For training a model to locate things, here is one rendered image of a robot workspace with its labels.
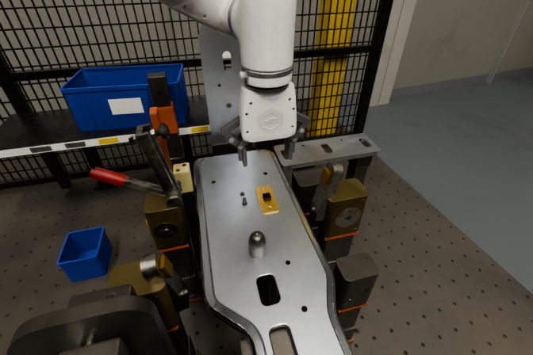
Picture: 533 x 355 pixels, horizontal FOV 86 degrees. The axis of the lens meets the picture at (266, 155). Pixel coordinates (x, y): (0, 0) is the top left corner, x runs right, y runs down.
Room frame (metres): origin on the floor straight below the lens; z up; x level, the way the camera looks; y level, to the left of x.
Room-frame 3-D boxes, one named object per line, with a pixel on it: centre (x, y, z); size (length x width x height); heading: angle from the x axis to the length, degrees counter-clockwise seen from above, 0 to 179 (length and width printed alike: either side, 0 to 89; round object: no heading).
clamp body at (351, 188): (0.45, -0.18, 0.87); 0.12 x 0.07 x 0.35; 104
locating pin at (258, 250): (0.33, 0.02, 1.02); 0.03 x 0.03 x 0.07
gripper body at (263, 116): (0.46, 0.00, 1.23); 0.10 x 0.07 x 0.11; 104
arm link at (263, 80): (0.46, 0.00, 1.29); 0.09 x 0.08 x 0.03; 104
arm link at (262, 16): (0.47, 0.00, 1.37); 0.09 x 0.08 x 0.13; 36
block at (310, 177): (0.57, -0.13, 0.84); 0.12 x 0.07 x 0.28; 104
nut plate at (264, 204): (0.46, 0.00, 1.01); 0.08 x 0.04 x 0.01; 15
